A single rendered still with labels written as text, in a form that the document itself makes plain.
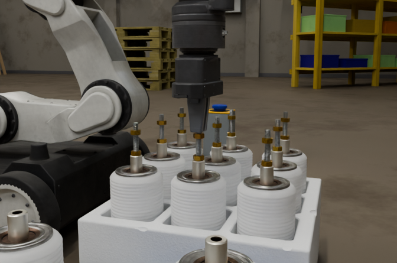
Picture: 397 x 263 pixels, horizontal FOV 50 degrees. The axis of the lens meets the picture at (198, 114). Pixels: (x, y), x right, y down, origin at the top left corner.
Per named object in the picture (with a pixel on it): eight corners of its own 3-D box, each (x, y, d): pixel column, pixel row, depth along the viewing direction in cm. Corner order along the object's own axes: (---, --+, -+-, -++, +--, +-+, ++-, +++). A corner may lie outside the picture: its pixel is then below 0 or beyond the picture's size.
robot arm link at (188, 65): (189, 91, 80) (189, 26, 78) (238, 93, 76) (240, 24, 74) (156, 97, 68) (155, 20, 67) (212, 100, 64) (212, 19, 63)
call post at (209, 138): (202, 227, 116) (202, 113, 112) (210, 217, 123) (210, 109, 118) (227, 230, 114) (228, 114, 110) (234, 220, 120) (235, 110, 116)
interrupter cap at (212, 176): (175, 185, 71) (175, 181, 70) (178, 172, 78) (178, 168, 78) (221, 185, 70) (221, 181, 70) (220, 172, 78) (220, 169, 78)
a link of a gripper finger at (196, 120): (188, 131, 73) (188, 94, 72) (206, 132, 72) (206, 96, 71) (184, 132, 72) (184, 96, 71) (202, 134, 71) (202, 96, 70)
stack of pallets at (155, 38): (81, 88, 595) (78, 28, 584) (110, 85, 673) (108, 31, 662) (160, 91, 562) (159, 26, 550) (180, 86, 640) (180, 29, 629)
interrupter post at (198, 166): (191, 180, 73) (191, 161, 73) (191, 177, 75) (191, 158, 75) (205, 181, 73) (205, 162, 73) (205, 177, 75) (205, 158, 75)
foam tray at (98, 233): (80, 315, 76) (77, 218, 74) (165, 231, 113) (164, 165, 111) (305, 364, 64) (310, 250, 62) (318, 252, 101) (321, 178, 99)
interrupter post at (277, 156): (277, 169, 80) (278, 152, 80) (267, 167, 82) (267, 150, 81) (285, 167, 82) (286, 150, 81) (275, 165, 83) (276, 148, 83)
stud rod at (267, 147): (268, 174, 71) (269, 129, 70) (270, 175, 70) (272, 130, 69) (262, 174, 71) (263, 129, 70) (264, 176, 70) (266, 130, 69)
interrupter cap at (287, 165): (280, 175, 76) (280, 171, 76) (248, 166, 82) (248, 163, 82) (305, 168, 81) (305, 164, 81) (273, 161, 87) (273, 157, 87)
